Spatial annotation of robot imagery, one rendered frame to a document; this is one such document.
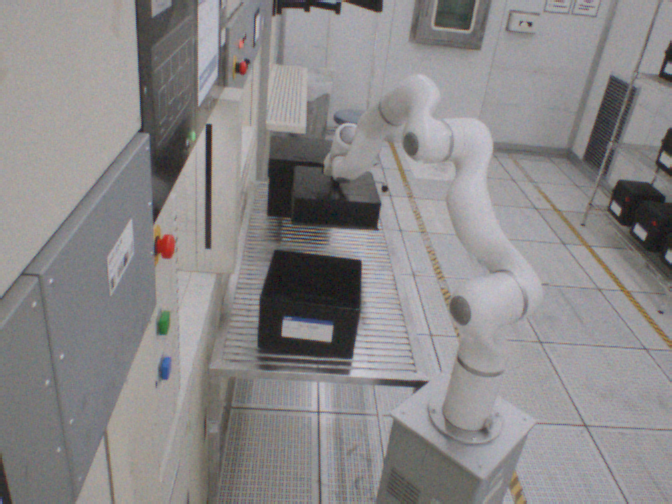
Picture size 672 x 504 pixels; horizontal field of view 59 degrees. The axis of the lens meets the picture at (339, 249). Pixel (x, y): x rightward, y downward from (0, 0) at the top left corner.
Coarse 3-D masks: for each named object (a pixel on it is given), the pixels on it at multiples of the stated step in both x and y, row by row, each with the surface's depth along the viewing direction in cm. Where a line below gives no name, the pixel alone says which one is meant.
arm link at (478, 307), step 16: (464, 288) 128; (480, 288) 126; (496, 288) 127; (512, 288) 129; (464, 304) 126; (480, 304) 125; (496, 304) 126; (512, 304) 128; (464, 320) 127; (480, 320) 125; (496, 320) 126; (512, 320) 131; (464, 336) 134; (480, 336) 128; (496, 336) 138; (464, 352) 138; (480, 352) 134; (496, 352) 133; (464, 368) 139; (480, 368) 137; (496, 368) 137
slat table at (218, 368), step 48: (240, 240) 220; (288, 240) 223; (336, 240) 228; (384, 240) 233; (240, 288) 192; (384, 288) 202; (240, 336) 170; (384, 336) 178; (384, 384) 162; (384, 432) 215
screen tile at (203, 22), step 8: (208, 8) 123; (200, 16) 114; (208, 16) 124; (200, 24) 115; (208, 24) 124; (200, 32) 115; (208, 32) 125; (200, 48) 117; (200, 56) 118; (200, 64) 118
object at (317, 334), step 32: (288, 256) 182; (320, 256) 182; (288, 288) 188; (320, 288) 187; (352, 288) 187; (288, 320) 161; (320, 320) 160; (352, 320) 160; (320, 352) 166; (352, 352) 165
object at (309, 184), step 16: (304, 176) 205; (320, 176) 206; (368, 176) 212; (304, 192) 193; (320, 192) 194; (336, 192) 195; (352, 192) 197; (368, 192) 199; (304, 208) 191; (320, 208) 191; (336, 208) 192; (352, 208) 192; (368, 208) 192; (304, 224) 193; (320, 224) 194; (336, 224) 194; (352, 224) 195; (368, 224) 195
